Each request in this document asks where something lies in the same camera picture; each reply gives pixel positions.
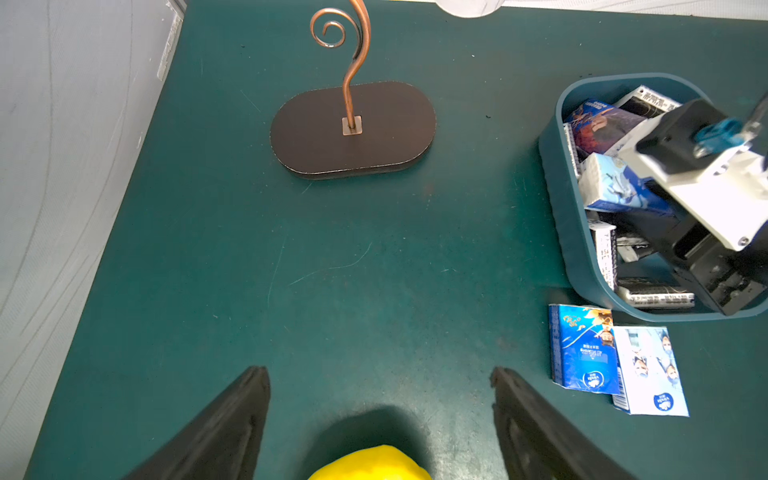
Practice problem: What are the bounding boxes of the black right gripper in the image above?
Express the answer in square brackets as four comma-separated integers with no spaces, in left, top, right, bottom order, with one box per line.
[641,181,767,316]

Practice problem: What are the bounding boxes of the black tissue pack top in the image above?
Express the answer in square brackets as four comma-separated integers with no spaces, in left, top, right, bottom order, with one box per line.
[614,85,681,118]

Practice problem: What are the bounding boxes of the black tissue pack bottom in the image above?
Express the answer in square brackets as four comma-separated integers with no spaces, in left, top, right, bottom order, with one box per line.
[616,278,696,310]

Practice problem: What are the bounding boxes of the yellow banana bunch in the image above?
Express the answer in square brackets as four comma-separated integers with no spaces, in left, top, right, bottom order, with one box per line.
[309,445,432,480]

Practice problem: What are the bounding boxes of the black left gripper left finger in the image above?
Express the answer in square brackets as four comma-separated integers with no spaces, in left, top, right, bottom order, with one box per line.
[126,366,271,479]

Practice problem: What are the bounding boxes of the white blue tissue pack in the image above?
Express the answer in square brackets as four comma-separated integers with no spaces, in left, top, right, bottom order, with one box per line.
[612,326,689,417]

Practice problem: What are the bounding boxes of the teal storage box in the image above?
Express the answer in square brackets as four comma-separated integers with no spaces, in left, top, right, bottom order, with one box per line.
[537,72,768,324]

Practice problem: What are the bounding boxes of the light blue tissue pack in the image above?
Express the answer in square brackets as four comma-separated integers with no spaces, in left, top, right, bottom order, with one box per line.
[578,153,673,216]

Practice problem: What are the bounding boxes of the copper glass rack stand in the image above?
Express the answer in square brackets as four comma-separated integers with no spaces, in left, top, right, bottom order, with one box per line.
[270,1,437,180]

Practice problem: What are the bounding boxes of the black tissue pack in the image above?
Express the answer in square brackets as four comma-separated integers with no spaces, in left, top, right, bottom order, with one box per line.
[614,85,681,118]
[616,278,696,310]

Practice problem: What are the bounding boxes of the red blue tissue pack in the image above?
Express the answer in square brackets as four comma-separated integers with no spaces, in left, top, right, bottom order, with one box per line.
[565,99,645,159]

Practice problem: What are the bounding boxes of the dark blue tissue pack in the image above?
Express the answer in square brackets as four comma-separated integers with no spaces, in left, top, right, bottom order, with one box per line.
[548,304,619,395]

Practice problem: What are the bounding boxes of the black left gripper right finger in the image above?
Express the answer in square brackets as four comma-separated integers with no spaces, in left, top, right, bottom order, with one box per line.
[490,367,634,479]

